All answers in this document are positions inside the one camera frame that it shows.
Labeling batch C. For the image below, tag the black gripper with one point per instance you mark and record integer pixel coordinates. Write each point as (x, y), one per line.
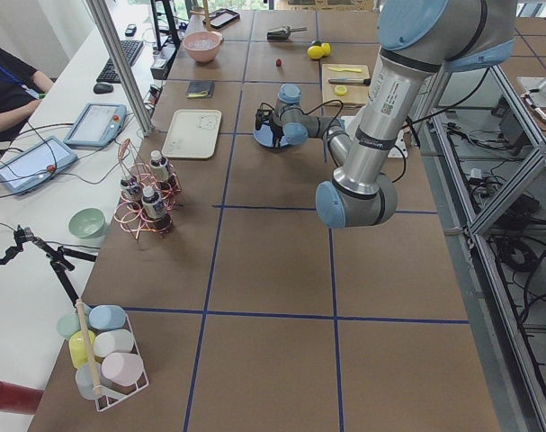
(277, 129)

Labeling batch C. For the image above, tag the blue plate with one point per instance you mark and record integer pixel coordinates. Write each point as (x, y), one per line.
(269, 140)

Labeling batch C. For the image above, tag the lemon half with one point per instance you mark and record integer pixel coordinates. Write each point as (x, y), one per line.
(340, 90)

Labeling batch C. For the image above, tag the white bear tray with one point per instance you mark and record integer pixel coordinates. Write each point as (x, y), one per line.
(192, 134)

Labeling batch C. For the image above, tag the wooden cutting board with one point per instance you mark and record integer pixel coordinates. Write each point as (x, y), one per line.
(356, 95)

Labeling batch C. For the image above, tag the yellow lemon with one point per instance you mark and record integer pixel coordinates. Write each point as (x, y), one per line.
(326, 49)
(315, 52)

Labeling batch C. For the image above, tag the metal scoop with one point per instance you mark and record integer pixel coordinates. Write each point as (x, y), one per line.
(283, 33)

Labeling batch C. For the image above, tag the yellow plastic knife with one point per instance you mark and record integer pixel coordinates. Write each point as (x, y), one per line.
(346, 69)

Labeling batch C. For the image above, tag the pink bowl of ice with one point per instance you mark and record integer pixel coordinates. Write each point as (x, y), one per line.
(203, 46)

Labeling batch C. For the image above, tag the tea bottle back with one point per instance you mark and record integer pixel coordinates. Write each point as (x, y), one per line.
(161, 170)

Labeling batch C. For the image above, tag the tea bottle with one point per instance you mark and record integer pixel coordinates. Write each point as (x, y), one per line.
(161, 170)
(155, 209)
(131, 190)

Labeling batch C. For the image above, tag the wooden stand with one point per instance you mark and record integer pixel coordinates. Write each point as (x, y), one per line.
(208, 26)

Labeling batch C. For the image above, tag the tea bottle front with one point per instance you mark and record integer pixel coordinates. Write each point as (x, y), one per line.
(155, 209)

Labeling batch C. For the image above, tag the tea bottle middle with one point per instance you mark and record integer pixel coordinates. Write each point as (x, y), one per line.
(131, 190)

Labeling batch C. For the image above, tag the far teach pendant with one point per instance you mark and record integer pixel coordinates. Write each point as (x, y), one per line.
(97, 125)

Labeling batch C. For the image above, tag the teach pendant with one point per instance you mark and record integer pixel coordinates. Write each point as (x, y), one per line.
(35, 166)
(97, 125)

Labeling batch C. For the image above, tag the black mouse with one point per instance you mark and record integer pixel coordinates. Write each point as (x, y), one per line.
(103, 88)

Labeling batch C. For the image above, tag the green bowl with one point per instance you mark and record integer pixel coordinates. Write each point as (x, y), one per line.
(88, 223)

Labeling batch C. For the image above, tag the near teach pendant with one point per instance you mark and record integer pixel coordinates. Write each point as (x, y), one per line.
(35, 166)

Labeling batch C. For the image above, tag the blue cup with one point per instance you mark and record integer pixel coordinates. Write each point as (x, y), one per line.
(107, 317)

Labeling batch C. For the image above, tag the black tripod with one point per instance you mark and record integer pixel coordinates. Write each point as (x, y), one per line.
(57, 257)

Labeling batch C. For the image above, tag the white cup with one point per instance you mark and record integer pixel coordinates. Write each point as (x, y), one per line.
(118, 340)

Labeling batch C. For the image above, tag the seated person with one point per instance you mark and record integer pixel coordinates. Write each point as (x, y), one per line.
(22, 88)

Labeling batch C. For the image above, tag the pink cup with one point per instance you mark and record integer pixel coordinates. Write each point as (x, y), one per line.
(122, 368)

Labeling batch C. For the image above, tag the yellow cup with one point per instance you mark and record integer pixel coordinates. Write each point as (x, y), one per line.
(76, 346)

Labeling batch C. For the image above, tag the red cylinder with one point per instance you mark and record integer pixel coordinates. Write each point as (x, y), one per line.
(19, 399)

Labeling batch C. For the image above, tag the metal handled knife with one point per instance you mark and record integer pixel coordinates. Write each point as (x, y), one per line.
(350, 81)

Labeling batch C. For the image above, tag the copper wire bottle rack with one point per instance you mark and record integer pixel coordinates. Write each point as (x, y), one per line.
(132, 217)

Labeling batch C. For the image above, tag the aluminium frame post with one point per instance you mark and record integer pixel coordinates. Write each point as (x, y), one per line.
(105, 25)

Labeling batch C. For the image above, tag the white wire cup rack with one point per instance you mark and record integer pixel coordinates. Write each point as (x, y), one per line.
(90, 382)

